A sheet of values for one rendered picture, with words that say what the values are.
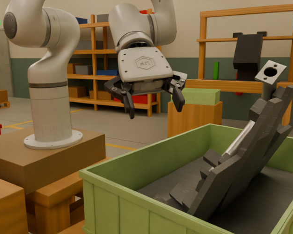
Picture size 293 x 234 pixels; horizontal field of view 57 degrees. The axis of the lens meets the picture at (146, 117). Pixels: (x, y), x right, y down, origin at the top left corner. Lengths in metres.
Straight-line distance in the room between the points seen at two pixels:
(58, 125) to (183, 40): 5.29
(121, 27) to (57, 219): 0.55
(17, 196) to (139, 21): 0.50
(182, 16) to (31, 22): 5.38
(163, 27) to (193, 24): 5.34
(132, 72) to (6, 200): 0.42
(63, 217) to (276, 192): 0.61
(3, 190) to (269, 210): 0.65
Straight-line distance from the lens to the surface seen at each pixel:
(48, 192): 0.82
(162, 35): 0.66
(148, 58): 0.56
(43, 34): 0.87
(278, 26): 5.65
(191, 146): 0.99
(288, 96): 0.67
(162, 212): 0.49
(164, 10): 0.67
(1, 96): 7.73
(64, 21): 0.91
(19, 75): 9.54
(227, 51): 5.75
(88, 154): 0.95
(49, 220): 0.85
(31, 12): 0.84
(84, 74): 6.75
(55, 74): 0.88
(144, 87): 0.53
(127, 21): 0.64
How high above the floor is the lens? 1.21
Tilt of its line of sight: 12 degrees down
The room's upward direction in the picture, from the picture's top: straight up
